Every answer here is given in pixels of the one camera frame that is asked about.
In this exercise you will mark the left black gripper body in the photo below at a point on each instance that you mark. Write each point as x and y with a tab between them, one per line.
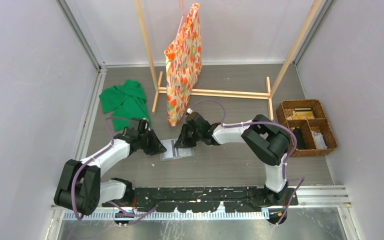
142	138

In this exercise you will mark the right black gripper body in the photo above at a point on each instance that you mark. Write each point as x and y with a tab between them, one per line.
196	137

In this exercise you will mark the white credit card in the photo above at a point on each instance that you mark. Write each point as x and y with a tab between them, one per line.
185	152

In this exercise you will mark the grey card holder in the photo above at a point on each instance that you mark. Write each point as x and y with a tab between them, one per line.
173	153

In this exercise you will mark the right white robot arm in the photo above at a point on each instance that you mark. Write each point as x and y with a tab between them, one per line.
268	140

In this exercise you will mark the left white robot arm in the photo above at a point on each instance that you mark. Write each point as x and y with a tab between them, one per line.
80	188

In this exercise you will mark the gold card in basket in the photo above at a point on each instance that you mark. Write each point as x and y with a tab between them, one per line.
301	114

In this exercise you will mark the green cloth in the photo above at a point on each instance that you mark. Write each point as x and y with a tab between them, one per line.
125	102

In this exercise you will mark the orange patterned hanging cloth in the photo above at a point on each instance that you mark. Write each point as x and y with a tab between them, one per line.
183	64

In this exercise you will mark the wooden hanging rack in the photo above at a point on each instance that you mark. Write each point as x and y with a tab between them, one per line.
271	89

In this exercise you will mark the black object in basket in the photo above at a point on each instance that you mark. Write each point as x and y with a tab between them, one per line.
301	144

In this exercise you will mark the brown wicker basket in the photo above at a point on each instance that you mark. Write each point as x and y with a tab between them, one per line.
319	124

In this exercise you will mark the white paper in basket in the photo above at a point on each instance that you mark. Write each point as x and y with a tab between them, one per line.
319	140

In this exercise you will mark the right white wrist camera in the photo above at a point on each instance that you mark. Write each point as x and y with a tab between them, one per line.
189	111

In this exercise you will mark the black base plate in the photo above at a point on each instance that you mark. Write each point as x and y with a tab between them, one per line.
236	199

